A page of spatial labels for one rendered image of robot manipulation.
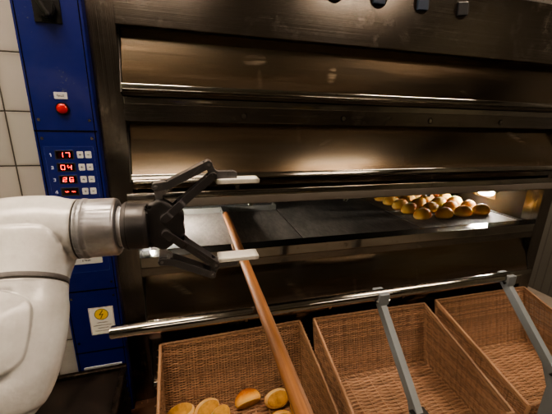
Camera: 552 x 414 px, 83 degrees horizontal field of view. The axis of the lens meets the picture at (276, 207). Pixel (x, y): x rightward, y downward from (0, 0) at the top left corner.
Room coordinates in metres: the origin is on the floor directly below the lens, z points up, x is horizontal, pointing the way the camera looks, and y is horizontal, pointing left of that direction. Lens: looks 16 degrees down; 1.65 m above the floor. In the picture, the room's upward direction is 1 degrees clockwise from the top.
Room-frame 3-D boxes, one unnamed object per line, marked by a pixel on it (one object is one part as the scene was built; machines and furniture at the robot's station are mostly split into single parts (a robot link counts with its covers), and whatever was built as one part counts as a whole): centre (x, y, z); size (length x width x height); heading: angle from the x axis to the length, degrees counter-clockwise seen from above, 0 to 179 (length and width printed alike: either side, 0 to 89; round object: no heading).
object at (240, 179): (0.51, 0.07, 1.55); 0.07 x 0.03 x 0.01; 106
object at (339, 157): (1.22, -0.41, 1.54); 1.79 x 0.11 x 0.19; 106
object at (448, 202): (1.80, -0.84, 1.21); 0.61 x 0.48 x 0.06; 16
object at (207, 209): (1.68, 0.31, 1.20); 0.55 x 0.36 x 0.03; 106
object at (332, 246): (1.24, -0.40, 1.16); 1.80 x 0.06 x 0.04; 106
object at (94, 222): (0.45, 0.26, 1.48); 0.09 x 0.06 x 0.09; 16
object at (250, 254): (0.51, 0.07, 1.42); 0.07 x 0.03 x 0.01; 106
